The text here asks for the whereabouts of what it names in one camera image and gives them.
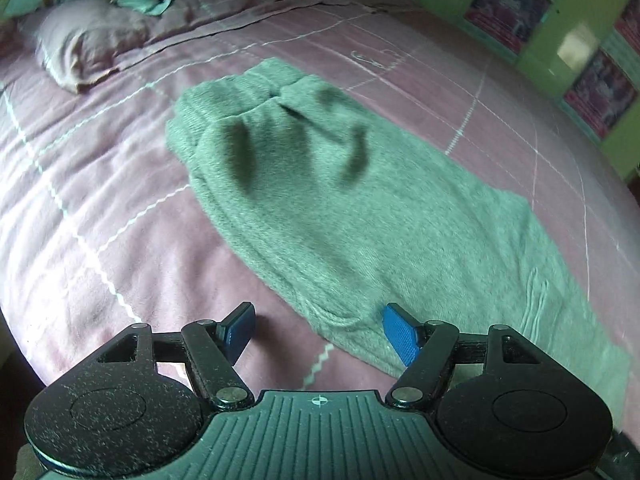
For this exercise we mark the purple wall poster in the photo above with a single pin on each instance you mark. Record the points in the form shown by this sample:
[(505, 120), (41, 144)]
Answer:
[(505, 5), (631, 22), (597, 90)]

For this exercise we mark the pink checked bed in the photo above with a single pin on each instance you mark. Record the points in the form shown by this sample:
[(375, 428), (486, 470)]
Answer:
[(100, 185)]

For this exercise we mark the pink pillow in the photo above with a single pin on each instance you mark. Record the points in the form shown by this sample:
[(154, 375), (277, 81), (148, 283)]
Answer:
[(90, 35)]

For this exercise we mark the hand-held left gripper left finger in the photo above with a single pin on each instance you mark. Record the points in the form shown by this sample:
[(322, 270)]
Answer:
[(240, 327)]

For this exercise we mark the grey pants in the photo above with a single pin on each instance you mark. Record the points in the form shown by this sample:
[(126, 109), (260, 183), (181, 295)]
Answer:
[(325, 185)]

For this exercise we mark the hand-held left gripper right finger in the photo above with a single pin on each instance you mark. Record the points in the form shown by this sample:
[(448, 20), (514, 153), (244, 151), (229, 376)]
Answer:
[(400, 332)]

